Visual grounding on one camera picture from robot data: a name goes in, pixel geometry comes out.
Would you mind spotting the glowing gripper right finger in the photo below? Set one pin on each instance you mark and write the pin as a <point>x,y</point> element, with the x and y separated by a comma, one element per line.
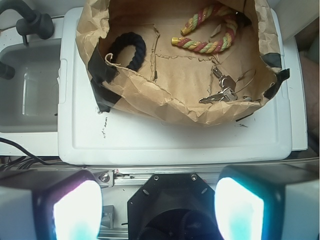
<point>268,202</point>

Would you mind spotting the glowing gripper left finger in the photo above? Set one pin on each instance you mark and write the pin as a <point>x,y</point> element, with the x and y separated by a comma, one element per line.
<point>49,205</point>

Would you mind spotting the silver keys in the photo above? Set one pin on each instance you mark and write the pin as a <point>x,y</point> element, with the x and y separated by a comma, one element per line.
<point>228,87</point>

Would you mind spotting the white plastic tray lid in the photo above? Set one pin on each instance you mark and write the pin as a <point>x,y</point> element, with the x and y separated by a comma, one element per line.
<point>87,136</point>

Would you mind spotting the white sink basin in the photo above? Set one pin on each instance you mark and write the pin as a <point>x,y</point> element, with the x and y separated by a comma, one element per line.
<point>29,101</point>

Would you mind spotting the brown paper bag bin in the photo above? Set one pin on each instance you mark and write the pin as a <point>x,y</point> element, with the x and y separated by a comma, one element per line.
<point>133,67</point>

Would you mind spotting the black faucet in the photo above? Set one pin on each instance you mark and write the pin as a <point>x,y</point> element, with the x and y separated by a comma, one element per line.
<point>32,22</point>

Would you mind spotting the metal corner bracket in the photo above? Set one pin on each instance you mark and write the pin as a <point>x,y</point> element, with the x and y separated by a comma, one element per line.
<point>105,178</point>

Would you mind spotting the black octagonal mount plate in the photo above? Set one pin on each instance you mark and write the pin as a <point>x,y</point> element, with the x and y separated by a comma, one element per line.
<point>176,206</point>

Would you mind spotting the multicolour twisted rope toy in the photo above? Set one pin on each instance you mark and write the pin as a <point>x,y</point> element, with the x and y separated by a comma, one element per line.
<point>221,38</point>

